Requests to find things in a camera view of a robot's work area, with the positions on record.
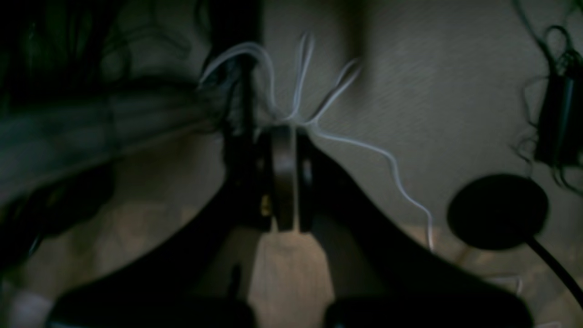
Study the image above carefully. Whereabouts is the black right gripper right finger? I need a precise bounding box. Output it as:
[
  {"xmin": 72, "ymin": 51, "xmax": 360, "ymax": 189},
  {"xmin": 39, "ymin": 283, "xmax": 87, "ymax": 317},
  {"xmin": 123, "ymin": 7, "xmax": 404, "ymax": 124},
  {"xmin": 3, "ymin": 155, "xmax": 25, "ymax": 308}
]
[{"xmin": 296, "ymin": 129, "xmax": 533, "ymax": 328}]

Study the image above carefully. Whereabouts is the black power adapter brick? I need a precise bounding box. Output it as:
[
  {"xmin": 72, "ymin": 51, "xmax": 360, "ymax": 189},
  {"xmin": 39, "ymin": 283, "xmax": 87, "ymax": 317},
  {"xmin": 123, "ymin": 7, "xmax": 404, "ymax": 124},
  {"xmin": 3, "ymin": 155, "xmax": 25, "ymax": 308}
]
[{"xmin": 519, "ymin": 23, "xmax": 582, "ymax": 196}]

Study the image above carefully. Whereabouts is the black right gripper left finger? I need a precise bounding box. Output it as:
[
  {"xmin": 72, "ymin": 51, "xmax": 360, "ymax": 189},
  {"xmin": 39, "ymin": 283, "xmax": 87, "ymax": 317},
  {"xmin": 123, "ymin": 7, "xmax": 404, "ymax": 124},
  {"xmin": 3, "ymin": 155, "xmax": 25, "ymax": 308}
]
[{"xmin": 48, "ymin": 125, "xmax": 295, "ymax": 328}]

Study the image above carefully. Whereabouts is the black round base stand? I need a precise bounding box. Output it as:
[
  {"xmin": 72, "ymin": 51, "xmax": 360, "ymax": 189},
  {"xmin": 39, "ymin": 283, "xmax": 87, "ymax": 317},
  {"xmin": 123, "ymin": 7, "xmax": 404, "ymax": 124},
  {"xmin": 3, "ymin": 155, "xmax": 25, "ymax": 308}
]
[{"xmin": 446, "ymin": 174, "xmax": 583, "ymax": 310}]

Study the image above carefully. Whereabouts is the grey looped cable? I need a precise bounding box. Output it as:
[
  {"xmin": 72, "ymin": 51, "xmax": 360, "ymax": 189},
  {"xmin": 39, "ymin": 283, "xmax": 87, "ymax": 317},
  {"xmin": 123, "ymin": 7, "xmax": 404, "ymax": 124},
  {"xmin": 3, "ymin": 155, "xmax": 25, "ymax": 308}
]
[{"xmin": 198, "ymin": 32, "xmax": 435, "ymax": 251}]

